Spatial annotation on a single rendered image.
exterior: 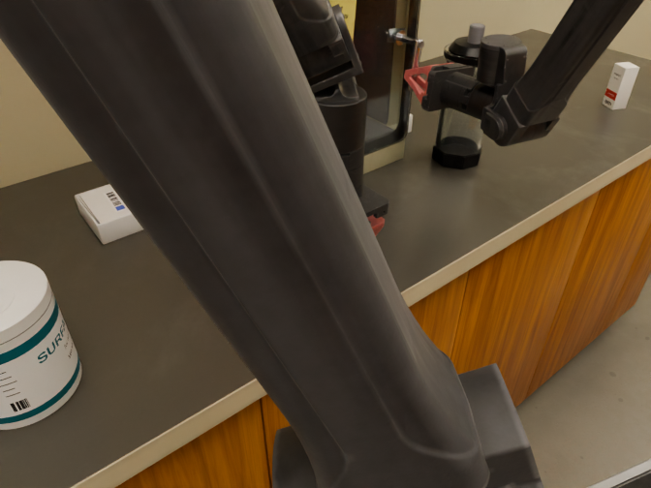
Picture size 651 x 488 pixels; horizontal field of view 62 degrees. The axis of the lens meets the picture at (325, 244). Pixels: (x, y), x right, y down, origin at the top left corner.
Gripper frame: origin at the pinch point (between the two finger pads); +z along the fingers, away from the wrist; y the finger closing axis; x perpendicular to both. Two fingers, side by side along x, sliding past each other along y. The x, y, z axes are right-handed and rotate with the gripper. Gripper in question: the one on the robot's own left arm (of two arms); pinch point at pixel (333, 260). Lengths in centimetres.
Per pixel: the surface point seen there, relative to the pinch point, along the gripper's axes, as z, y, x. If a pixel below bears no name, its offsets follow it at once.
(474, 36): -10, 25, -53
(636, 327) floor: 109, 2, -152
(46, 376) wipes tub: 10.1, 13.8, 30.3
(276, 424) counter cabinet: 32.5, 6.1, 5.7
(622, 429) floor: 109, -16, -105
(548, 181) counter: 15, 8, -62
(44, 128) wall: 8, 76, 12
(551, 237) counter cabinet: 30, 6, -66
